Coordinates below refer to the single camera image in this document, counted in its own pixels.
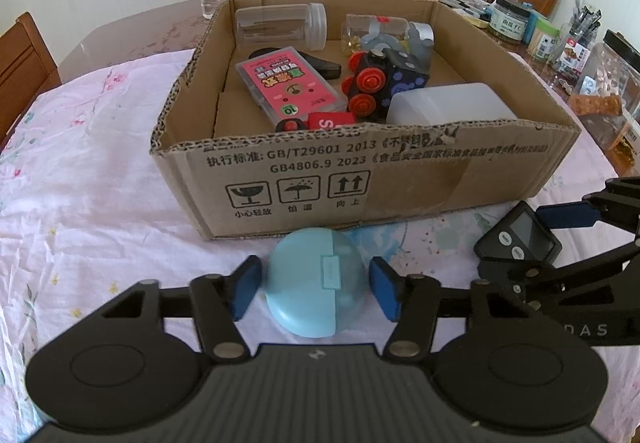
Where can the black digital timer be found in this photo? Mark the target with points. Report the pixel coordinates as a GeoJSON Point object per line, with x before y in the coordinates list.
{"type": "Point", "coordinates": [525, 228]}

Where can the brown cardboard box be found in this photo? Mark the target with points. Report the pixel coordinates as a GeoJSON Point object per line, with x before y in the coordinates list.
{"type": "Point", "coordinates": [400, 173]}

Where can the pink card box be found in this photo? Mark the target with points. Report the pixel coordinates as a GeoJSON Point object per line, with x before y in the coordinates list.
{"type": "Point", "coordinates": [285, 83]}

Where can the light blue plastic case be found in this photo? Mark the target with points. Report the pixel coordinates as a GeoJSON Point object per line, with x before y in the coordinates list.
{"type": "Point", "coordinates": [305, 283]}

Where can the black flat plastic object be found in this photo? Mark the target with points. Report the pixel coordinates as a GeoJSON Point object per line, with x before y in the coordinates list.
{"type": "Point", "coordinates": [322, 65]}

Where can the red robot toy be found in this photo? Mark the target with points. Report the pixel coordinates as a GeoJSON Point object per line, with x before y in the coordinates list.
{"type": "Point", "coordinates": [330, 120]}

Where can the jar with green lid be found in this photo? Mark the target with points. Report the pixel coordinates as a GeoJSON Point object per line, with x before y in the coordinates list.
{"type": "Point", "coordinates": [542, 40]}

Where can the grey rubber toy figure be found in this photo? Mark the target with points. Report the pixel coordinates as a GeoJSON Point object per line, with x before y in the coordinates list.
{"type": "Point", "coordinates": [417, 45]}

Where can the clear bottle of yellow capsules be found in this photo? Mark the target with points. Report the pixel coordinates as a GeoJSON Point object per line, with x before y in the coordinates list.
{"type": "Point", "coordinates": [360, 30]}

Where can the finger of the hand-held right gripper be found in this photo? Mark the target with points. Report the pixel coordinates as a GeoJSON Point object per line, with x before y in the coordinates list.
{"type": "Point", "coordinates": [500, 269]}
{"type": "Point", "coordinates": [565, 215]}

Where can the glass jar with black lid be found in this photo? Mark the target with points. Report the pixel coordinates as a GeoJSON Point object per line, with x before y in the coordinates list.
{"type": "Point", "coordinates": [507, 20]}

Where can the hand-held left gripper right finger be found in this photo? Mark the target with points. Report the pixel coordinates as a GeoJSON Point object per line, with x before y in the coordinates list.
{"type": "Point", "coordinates": [385, 290]}

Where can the clear jar with red label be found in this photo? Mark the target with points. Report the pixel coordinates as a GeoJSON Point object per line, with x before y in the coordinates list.
{"type": "Point", "coordinates": [572, 55]}

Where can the pink floral tablecloth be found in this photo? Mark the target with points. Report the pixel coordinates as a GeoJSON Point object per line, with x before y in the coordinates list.
{"type": "Point", "coordinates": [100, 173]}

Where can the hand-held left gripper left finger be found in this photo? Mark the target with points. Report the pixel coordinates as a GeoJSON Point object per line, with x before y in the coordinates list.
{"type": "Point", "coordinates": [245, 288]}

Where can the large clear black-lid container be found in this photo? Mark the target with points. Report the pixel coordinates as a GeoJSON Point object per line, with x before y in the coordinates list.
{"type": "Point", "coordinates": [610, 93]}

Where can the black toy with orange wheels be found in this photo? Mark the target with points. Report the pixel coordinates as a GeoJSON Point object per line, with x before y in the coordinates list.
{"type": "Point", "coordinates": [390, 78]}

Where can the clear plastic jar white lid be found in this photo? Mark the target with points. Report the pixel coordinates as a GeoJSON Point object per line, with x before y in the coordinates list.
{"type": "Point", "coordinates": [315, 25]}

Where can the pile of small packets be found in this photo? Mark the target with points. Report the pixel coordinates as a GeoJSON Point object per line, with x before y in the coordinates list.
{"type": "Point", "coordinates": [465, 8]}

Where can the white translucent plastic container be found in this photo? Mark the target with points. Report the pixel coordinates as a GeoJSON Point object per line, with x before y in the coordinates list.
{"type": "Point", "coordinates": [450, 105]}

